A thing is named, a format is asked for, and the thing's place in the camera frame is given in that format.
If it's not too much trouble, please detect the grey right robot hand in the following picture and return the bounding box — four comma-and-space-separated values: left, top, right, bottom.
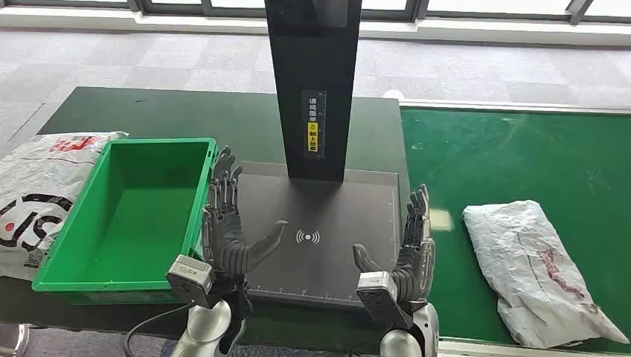
351, 184, 437, 303

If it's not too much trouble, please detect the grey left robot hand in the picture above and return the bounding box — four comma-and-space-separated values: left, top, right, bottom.
201, 145, 289, 276

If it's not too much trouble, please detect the grey parcel with long tear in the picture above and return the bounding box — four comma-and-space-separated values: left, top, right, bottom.
462, 199, 630, 350

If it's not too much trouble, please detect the green conveyor belt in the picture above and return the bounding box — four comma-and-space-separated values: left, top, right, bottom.
399, 106, 631, 355

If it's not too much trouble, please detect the black inbound scanner machine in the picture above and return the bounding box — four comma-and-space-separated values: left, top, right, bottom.
235, 0, 403, 312

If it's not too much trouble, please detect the large white printed parcel bag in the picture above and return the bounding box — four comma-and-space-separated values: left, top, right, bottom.
0, 131, 129, 282

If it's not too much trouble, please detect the green plastic crate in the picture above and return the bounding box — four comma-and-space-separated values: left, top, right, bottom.
31, 137, 219, 305

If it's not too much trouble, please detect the white grey base part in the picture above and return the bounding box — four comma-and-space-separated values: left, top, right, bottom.
0, 324, 31, 357

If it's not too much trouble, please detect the white window sill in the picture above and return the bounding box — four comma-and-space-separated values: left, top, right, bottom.
0, 7, 631, 48

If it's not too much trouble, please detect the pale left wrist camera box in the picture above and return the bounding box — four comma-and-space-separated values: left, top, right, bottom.
165, 254, 217, 309

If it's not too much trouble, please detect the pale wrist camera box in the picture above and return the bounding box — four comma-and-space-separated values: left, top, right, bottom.
356, 271, 414, 331
165, 254, 217, 309

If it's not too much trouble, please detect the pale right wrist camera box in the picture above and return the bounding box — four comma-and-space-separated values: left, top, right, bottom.
356, 271, 414, 331

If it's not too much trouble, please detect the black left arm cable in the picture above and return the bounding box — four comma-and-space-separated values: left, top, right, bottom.
123, 301, 198, 357

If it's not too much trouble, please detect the white conveyor frame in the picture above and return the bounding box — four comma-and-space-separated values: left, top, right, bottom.
382, 89, 631, 357

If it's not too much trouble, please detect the dark window frame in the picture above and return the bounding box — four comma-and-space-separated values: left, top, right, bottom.
0, 0, 631, 25

